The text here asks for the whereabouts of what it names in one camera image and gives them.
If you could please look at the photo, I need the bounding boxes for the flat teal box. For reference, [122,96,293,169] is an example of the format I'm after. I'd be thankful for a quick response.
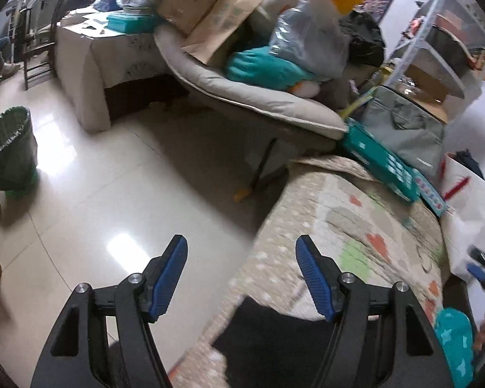
[106,11,162,33]

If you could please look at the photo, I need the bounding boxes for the teal plush toy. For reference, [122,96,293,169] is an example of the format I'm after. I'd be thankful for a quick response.
[226,46,322,98]

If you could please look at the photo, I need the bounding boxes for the black bag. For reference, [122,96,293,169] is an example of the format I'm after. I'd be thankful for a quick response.
[339,10,386,67]

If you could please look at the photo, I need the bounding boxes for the white paper bag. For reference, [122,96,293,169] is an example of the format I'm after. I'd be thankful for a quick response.
[438,151,485,279]

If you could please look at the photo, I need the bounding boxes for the teal starred blanket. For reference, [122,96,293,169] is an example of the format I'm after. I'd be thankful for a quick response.
[434,307,475,388]

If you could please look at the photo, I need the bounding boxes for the grey lounge chair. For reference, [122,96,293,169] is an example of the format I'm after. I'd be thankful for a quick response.
[154,22,348,195]

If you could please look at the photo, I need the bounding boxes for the clear plastic bag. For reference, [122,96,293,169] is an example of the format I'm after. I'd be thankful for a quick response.
[269,0,348,79]

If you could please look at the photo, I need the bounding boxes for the dark blue cloth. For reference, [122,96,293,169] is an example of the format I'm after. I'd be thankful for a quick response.
[455,149,485,178]

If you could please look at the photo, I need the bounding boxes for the heart-patterned quilt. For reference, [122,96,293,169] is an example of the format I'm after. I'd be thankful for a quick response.
[172,156,447,388]

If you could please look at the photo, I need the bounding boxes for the long teal box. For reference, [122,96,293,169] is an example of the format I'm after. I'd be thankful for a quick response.
[341,119,421,203]

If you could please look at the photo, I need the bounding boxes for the black pants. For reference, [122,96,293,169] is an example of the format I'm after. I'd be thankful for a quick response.
[212,296,381,388]

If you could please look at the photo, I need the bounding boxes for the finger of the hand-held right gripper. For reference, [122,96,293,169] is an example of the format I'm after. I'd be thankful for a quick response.
[467,246,485,292]

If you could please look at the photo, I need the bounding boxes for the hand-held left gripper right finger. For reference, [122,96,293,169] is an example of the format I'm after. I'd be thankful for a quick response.
[295,234,455,388]

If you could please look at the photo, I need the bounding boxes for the table with white cloth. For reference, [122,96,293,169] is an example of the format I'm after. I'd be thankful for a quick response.
[54,12,182,132]

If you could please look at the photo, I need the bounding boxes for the brown paper bag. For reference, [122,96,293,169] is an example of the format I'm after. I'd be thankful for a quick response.
[181,0,271,65]

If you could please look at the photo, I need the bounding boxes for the colourful shapes box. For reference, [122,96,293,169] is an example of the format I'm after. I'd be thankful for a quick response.
[412,170,455,217]

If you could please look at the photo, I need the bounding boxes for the black chair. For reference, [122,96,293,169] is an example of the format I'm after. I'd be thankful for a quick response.
[22,0,85,90]

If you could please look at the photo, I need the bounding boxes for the grey fabric bag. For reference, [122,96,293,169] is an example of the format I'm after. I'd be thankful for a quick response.
[358,85,447,178]

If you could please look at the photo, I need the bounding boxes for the green wastebasket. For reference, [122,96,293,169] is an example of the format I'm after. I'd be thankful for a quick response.
[0,106,38,191]

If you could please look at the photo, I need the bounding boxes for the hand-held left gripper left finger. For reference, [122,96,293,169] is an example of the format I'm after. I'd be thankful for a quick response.
[30,234,189,388]

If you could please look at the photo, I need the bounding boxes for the brown box in rack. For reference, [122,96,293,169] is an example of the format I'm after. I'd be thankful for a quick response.
[404,65,449,103]

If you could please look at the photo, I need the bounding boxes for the clear plastic drawer unit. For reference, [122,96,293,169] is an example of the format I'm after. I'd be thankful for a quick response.
[388,0,485,122]

